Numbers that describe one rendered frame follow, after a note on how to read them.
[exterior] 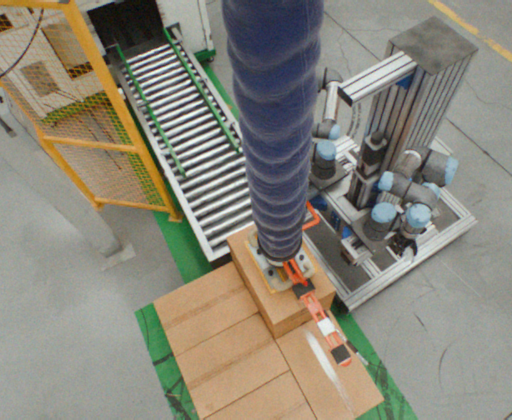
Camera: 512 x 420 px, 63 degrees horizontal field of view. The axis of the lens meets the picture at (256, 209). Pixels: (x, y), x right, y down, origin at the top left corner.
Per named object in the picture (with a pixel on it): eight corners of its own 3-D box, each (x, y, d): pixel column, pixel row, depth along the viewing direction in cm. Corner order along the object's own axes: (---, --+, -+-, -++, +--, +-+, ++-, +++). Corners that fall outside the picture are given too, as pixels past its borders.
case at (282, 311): (233, 260, 286) (225, 237, 251) (283, 234, 293) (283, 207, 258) (275, 339, 260) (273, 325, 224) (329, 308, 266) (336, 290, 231)
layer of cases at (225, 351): (168, 316, 311) (153, 301, 276) (283, 256, 328) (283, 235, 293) (238, 485, 258) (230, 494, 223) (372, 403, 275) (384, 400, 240)
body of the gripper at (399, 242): (386, 242, 173) (393, 230, 162) (402, 232, 174) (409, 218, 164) (399, 256, 169) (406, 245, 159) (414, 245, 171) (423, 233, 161)
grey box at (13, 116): (26, 127, 232) (-8, 88, 206) (35, 123, 233) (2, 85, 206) (33, 152, 223) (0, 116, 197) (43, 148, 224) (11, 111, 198)
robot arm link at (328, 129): (346, 82, 231) (337, 147, 204) (326, 80, 232) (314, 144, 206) (348, 64, 221) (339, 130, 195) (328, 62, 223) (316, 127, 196)
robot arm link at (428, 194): (416, 174, 157) (404, 196, 153) (445, 187, 154) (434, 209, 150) (410, 185, 164) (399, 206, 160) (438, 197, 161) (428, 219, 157)
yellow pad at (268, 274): (243, 243, 236) (243, 240, 231) (258, 236, 238) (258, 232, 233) (271, 295, 221) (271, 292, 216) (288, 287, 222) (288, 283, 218)
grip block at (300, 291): (290, 287, 212) (290, 284, 207) (307, 278, 213) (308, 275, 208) (298, 302, 208) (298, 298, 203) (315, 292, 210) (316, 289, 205)
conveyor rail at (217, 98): (175, 45, 412) (170, 28, 395) (180, 43, 413) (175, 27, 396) (290, 228, 310) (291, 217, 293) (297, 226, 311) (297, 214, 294)
